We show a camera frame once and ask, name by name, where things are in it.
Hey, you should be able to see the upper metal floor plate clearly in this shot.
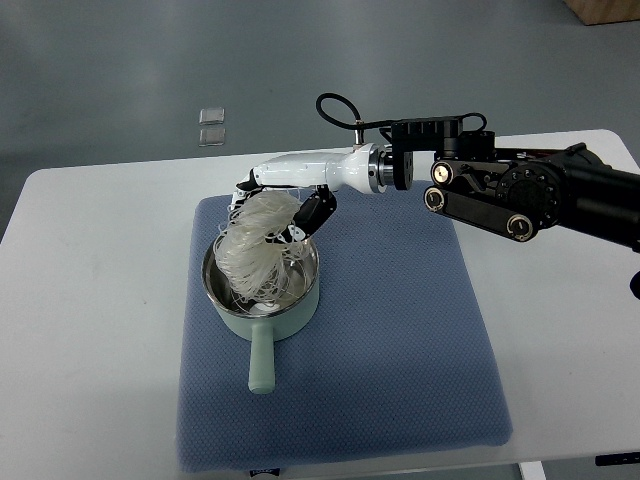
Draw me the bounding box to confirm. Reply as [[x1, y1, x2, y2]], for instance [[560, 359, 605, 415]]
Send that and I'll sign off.
[[199, 107, 225, 125]]

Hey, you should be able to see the white table leg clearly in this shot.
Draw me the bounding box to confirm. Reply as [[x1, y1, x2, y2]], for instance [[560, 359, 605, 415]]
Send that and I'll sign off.
[[518, 461, 547, 480]]

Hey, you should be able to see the white vermicelli bundle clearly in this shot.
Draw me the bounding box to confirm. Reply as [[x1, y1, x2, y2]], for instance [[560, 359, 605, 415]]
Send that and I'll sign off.
[[213, 190, 311, 304]]

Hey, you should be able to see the blue textured mat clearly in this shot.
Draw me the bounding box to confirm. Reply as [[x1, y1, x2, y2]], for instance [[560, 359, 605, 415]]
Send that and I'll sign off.
[[177, 182, 512, 472]]

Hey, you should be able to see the mint green steel pot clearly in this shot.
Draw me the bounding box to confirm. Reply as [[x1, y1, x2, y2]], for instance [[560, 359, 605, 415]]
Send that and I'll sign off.
[[202, 238, 320, 394]]

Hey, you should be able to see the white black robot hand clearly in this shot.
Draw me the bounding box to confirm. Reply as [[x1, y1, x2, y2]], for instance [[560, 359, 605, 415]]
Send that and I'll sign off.
[[230, 144, 393, 244]]

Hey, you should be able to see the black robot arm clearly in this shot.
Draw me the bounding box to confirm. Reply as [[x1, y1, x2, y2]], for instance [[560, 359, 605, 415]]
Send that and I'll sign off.
[[377, 116, 639, 251]]

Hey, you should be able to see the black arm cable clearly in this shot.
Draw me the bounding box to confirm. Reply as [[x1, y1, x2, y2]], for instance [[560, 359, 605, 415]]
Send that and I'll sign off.
[[316, 93, 489, 147]]

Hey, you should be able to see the brown cardboard box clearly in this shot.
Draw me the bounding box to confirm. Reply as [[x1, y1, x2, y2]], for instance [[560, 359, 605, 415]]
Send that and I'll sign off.
[[564, 0, 639, 26]]

